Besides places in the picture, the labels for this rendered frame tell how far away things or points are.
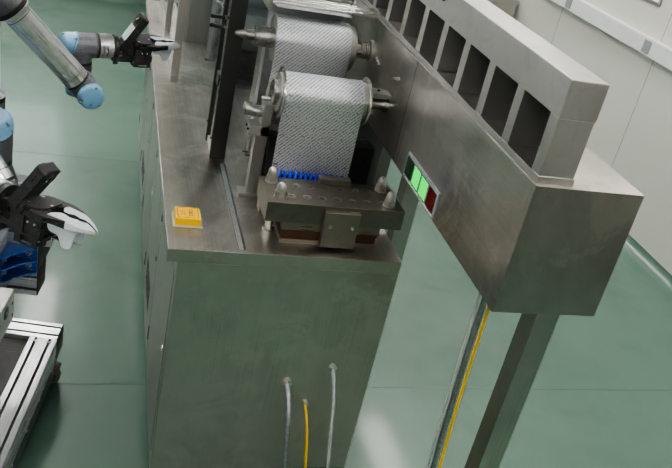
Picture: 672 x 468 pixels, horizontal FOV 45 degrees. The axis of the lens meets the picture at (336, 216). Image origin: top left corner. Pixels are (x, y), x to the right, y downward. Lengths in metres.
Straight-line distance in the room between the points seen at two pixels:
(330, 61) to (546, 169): 1.09
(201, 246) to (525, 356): 0.88
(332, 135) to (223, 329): 0.64
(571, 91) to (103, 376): 2.12
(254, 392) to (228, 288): 0.39
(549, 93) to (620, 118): 3.84
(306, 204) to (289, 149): 0.21
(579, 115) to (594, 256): 0.33
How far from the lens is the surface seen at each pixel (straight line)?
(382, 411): 3.21
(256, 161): 2.45
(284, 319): 2.34
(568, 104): 1.58
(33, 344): 2.94
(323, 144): 2.37
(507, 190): 1.71
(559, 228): 1.69
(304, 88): 2.31
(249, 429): 2.59
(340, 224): 2.25
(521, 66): 1.74
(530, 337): 1.93
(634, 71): 5.41
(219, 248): 2.20
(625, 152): 5.36
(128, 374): 3.16
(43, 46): 2.41
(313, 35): 2.51
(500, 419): 2.07
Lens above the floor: 2.01
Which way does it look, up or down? 27 degrees down
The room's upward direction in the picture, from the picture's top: 13 degrees clockwise
